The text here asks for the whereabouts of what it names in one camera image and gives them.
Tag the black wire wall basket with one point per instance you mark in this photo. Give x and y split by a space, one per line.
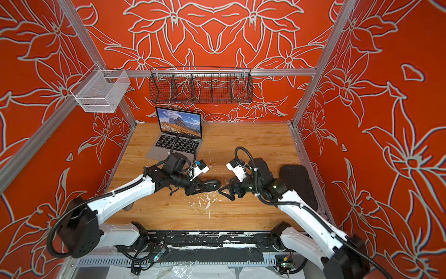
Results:
191 85

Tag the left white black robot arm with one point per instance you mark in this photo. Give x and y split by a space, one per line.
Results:
83 226

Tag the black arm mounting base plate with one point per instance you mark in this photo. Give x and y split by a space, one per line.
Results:
259 241

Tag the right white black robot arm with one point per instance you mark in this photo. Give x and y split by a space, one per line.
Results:
336 254

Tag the black oval pad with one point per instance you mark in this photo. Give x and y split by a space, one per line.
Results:
296 177

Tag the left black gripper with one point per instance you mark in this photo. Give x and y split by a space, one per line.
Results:
194 188

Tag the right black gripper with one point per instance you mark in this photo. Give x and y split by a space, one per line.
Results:
233 185

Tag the clear plastic wall bin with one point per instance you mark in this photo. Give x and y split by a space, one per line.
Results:
96 92

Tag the silver open laptop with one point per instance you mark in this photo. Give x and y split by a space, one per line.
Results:
181 131

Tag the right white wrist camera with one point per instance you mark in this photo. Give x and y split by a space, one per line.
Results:
238 169

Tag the small green circuit board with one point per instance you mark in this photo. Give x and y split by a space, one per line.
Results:
285 265

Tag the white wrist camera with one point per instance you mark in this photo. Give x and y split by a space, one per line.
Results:
238 169
197 168

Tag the black wireless mouse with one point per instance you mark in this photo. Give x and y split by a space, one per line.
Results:
210 185

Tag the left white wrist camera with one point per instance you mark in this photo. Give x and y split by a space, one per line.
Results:
197 168

